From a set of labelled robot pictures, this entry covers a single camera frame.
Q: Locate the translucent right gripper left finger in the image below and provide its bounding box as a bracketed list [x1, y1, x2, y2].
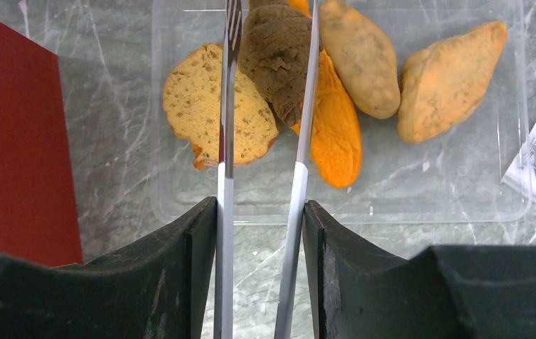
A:
[0, 1, 242, 338]

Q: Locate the translucent right gripper right finger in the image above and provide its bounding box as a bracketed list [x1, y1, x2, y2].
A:
[274, 0, 536, 339]

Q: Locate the orange fake baguette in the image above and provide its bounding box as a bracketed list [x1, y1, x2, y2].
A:
[287, 0, 364, 189]

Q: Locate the tan fake bread roll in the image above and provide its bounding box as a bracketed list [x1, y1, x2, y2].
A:
[318, 1, 400, 119]

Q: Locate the orange fake bread piece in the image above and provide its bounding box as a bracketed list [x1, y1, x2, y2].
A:
[162, 43, 279, 170]

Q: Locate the orange fake bread slice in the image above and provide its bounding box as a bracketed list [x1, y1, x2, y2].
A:
[398, 21, 508, 143]

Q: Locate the dark brown fake bread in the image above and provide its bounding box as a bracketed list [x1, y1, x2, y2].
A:
[238, 1, 311, 126]

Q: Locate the red paper bag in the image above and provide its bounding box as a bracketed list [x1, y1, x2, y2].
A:
[0, 22, 83, 266]

